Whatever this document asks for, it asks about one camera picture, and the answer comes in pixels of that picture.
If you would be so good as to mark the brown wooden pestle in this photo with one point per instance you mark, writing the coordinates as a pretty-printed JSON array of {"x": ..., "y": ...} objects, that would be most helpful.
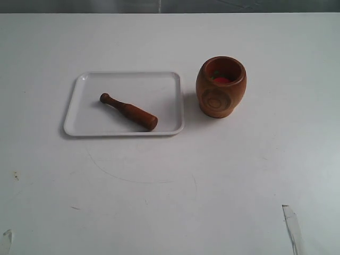
[{"x": 131, "y": 112}]

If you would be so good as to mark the wooden mortar cup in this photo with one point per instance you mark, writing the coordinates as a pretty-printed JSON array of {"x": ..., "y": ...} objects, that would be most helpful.
[{"x": 218, "y": 100}]

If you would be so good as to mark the red object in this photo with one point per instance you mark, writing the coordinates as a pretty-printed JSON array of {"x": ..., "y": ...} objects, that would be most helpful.
[{"x": 222, "y": 80}]

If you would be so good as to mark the white rectangular plastic tray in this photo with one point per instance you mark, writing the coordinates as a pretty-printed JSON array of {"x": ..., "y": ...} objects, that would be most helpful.
[{"x": 159, "y": 93}]

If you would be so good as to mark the clear tape strip right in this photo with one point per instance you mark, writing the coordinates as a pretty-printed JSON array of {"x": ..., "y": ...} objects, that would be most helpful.
[{"x": 293, "y": 229}]

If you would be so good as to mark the clear tape strip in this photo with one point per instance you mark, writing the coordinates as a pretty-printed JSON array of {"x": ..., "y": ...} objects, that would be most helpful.
[
  {"x": 6, "y": 242},
  {"x": 293, "y": 229}
]

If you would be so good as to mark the clear tape strip left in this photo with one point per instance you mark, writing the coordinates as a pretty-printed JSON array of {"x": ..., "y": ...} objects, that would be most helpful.
[{"x": 6, "y": 242}]

